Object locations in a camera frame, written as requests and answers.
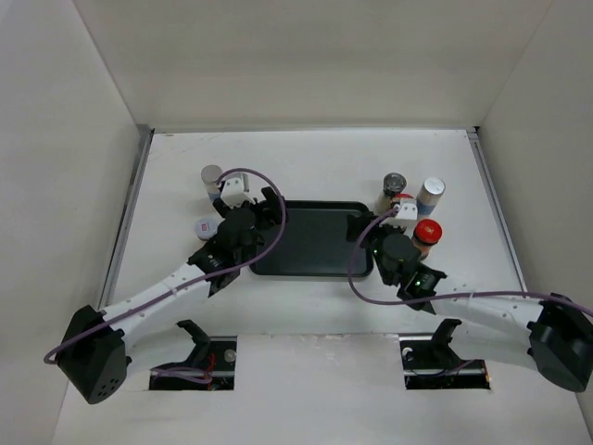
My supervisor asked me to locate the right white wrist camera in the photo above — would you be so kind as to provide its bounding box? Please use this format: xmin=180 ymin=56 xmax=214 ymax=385
xmin=386 ymin=203 xmax=418 ymax=231

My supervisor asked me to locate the silver cap white shaker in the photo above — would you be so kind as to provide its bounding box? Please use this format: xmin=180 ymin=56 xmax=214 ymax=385
xmin=416 ymin=177 xmax=446 ymax=219

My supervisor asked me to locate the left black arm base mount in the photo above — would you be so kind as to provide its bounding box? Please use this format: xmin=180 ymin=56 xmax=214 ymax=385
xmin=148 ymin=321 xmax=238 ymax=391

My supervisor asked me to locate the black plastic tray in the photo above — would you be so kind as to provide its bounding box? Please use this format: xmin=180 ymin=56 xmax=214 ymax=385
xmin=250 ymin=200 xmax=368 ymax=277

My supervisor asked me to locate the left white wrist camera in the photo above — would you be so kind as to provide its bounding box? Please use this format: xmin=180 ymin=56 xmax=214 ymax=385
xmin=220 ymin=172 xmax=254 ymax=209

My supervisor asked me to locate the silver cap blue label shaker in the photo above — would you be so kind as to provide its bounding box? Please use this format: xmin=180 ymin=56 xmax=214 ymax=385
xmin=200 ymin=164 xmax=222 ymax=203

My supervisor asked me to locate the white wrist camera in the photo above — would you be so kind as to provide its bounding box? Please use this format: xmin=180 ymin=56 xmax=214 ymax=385
xmin=386 ymin=203 xmax=418 ymax=231
xmin=220 ymin=172 xmax=254 ymax=209

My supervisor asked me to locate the red lid sauce jar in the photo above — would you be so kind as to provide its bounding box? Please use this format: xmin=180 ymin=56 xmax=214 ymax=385
xmin=390 ymin=193 xmax=416 ymax=210
xmin=411 ymin=218 xmax=443 ymax=261

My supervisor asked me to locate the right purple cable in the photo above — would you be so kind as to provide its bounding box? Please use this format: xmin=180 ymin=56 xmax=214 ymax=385
xmin=347 ymin=207 xmax=593 ymax=321

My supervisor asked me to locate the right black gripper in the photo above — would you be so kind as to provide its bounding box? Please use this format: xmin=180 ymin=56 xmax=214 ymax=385
xmin=347 ymin=210 xmax=405 ymax=286

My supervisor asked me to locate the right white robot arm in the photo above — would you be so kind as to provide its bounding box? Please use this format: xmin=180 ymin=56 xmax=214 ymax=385
xmin=347 ymin=212 xmax=592 ymax=393

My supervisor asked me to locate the white lid dark jar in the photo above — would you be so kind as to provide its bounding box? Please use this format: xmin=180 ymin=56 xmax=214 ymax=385
xmin=194 ymin=217 xmax=219 ymax=241

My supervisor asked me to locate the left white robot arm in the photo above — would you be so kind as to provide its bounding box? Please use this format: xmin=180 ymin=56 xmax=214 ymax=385
xmin=55 ymin=186 xmax=287 ymax=404

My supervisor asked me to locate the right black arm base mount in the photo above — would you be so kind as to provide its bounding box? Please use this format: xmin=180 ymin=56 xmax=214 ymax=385
xmin=398 ymin=319 xmax=490 ymax=390

